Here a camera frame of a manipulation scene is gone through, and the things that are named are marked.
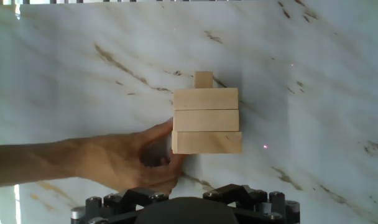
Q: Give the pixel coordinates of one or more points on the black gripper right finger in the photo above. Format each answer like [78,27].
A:
[263,211]

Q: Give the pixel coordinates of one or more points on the bare human forearm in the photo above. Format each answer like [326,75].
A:
[27,165]

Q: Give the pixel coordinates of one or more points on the light wooden Jenga block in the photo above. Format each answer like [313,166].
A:
[206,120]
[206,142]
[205,99]
[203,80]

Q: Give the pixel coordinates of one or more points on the bare human hand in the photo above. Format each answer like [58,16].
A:
[114,158]

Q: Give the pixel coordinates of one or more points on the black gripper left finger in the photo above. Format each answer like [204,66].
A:
[114,211]

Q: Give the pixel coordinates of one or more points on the white marble pattern mat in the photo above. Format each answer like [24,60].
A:
[301,93]

